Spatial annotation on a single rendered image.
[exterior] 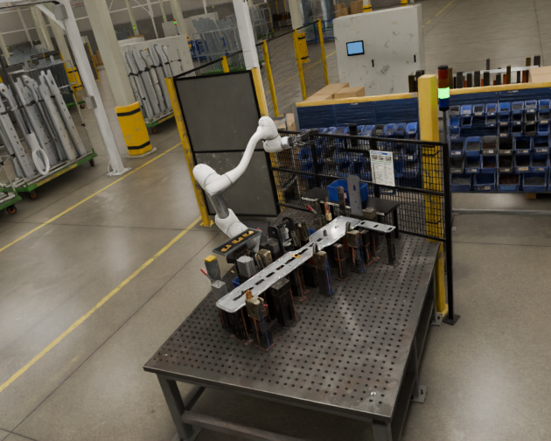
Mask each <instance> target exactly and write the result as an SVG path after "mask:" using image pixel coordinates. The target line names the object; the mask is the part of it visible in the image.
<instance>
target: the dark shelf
mask: <svg viewBox="0 0 551 441"><path fill-rule="evenodd" d="M325 196H326V198H327V203H328V205H333V206H337V207H339V203H338V201H333V200H330V198H329V193H328V189H324V188H319V187H314V188H313V189H311V190H309V191H308V192H306V193H305V194H303V195H301V196H300V198H301V199H302V200H310V201H313V200H315V199H319V200H321V202H320V203H324V197H325ZM400 205H401V202H400V201H395V200H390V199H380V198H375V197H370V196H368V199H366V200H365V201H363V202H362V207H363V210H365V209H366V208H367V207H371V208H376V213H377V214H380V215H385V216H387V215H389V214H390V213H392V212H393V211H394V210H395V209H396V208H397V207H399V206H400Z"/></svg>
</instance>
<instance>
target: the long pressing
mask: <svg viewBox="0 0 551 441"><path fill-rule="evenodd" d="M336 221H337V222H336ZM347 221H350V222H351V226H350V228H351V229H354V228H356V227H357V225H358V224H359V223H361V222H362V220H358V219H354V218H350V217H345V216H342V215H340V216H339V217H337V218H336V219H334V220H332V221H331V222H330V223H328V224H327V225H325V226H324V227H322V228H320V229H319V230H318V231H317V232H316V233H314V234H312V235H311V236H310V237H309V241H310V242H309V243H307V244H306V245H305V246H303V247H302V248H300V249H299V250H296V251H291V252H288V253H286V254H285V255H283V256H282V257H280V258H279V259H277V260H276V261H274V262H273V263H271V264H270V265H269V266H268V267H266V268H265V269H263V270H261V271H260V272H259V273H257V274H256V275H254V276H252V277H251V278H249V279H248V280H247V281H246V282H245V283H243V284H241V285H240V286H238V287H237V288H235V289H234V290H232V291H231V292H229V293H228V294H226V295H225V296H224V297H222V298H221V299H220V300H218V301H217V302H216V306H217V307H218V308H220V309H221V310H224V311H226V312H229V313H233V312H237V311H238V310H239V309H240V308H242V307H243V306H245V305H246V303H245V299H246V293H245V292H244V293H245V294H244V295H242V297H240V298H239V299H237V300H236V301H233V299H235V298H237V297H238V296H239V295H241V291H246V290H247V289H249V288H250V287H253V289H252V290H251V291H252V295H255V296H257V297H258V296H259V295H260V294H262V293H263V292H264V291H265V290H267V289H268V288H269V286H270V285H271V284H273V283H274V282H276V281H277V280H278V279H280V278H281V277H285V276H286V275H288V274H289V273H290V272H291V271H292V270H294V269H295V268H297V267H298V266H300V265H301V264H302V263H304V262H305V261H307V260H308V259H310V258H311V257H312V247H309V246H310V245H311V244H312V243H316V244H317V245H318V250H321V249H323V248H325V247H328V246H330V245H332V244H333V243H335V242H336V241H338V240H339V239H340V238H342V237H343V236H344V235H345V224H346V222H347ZM335 226H336V228H335ZM325 229H326V230H327V234H328V235H327V236H324V233H323V232H324V230H325ZM318 239H323V240H321V241H317V240H318ZM320 243H321V244H320ZM304 249H308V250H306V251H305V252H303V253H302V254H301V255H300V256H302V257H300V256H299V257H300V258H296V257H295V258H296V259H294V260H293V261H291V262H290V263H288V264H285V263H286V262H287V261H288V260H290V259H291V258H292V257H293V256H291V255H292V254H294V253H295V254H299V253H300V252H301V251H303V250H304ZM282 265H284V267H283V268H281V269H279V270H276V269H277V268H279V267H280V266H282ZM271 272H274V273H275V274H273V275H272V276H270V277H266V276H267V275H269V274H270V273H271ZM262 279H263V280H264V281H263V282H262V283H260V284H258V285H256V283H258V282H259V281H261V280H262Z"/></svg>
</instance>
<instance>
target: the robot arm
mask: <svg viewBox="0 0 551 441"><path fill-rule="evenodd" d="M317 133H319V132H318V129H315V130H311V131H310V130H309V129H308V130H306V131H305V132H303V133H300V134H297V137H294V136H286V137H280V136H279V134H278V132H277V128H276V126H275V124H274V122H273V120H272V119H271V118H270V117H268V116H263V117H261V118H260V120H259V127H258V128H257V131H256V132H255V133H254V135H253V136H252V137H251V139H250V141H249V143H248V147H247V148H246V150H245V153H244V155H243V158H242V160H241V162H240V164H239V165H238V166H237V167H236V168H235V169H233V170H231V171H229V172H227V173H225V174H223V175H221V176H220V175H219V174H217V173H216V171H214V170H213V169H212V168H211V167H209V166H208V165H206V164H198V165H196V166H195V167H194V169H193V176H194V178H195V179H196V180H197V182H198V183H199V185H200V186H201V187H202V188H203V189H204V190H206V194H207V195H208V197H209V199H210V201H211V203H212V205H213V208H214V210H215V212H216V215H215V222H216V225H217V226H218V227H219V228H220V229H221V230H222V231H223V232H224V233H225V234H226V235H228V236H229V237H230V238H233V237H234V236H236V235H237V234H239V233H241V232H242V231H244V230H246V229H247V227H246V226H245V225H243V224H242V223H241V222H240V221H239V220H238V219H237V217H236V216H235V214H234V212H233V211H232V210H231V209H229V208H227V205H226V203H225V201H224V199H223V197H222V195H221V194H222V193H223V192H224V191H225V190H227V189H228V188H229V187H230V186H231V185H232V184H233V183H234V182H235V181H236V180H237V179H238V178H239V177H240V176H241V175H242V174H243V173H244V171H245V170H246V169H247V168H248V164H249V162H250V159H251V157H252V154H253V152H254V149H255V146H256V144H257V142H258V141H259V140H260V139H266V141H265V143H264V144H263V148H264V150H265V151H266V152H278V151H282V150H285V149H289V148H291V147H293V146H294V147H300V148H304V147H307V146H306V145H311V144H315V141H314V140H311V141H307V142H305V143H304V142H302V140H303V139H304V138H305V137H306V136H308V135H313V134H317ZM261 236H262V234H260V235H258V236H257V237H255V238H254V239H253V240H251V241H249V242H247V245H248V254H249V253H250V252H255V253H257V252H258V251H259V244H260V239H261Z"/></svg>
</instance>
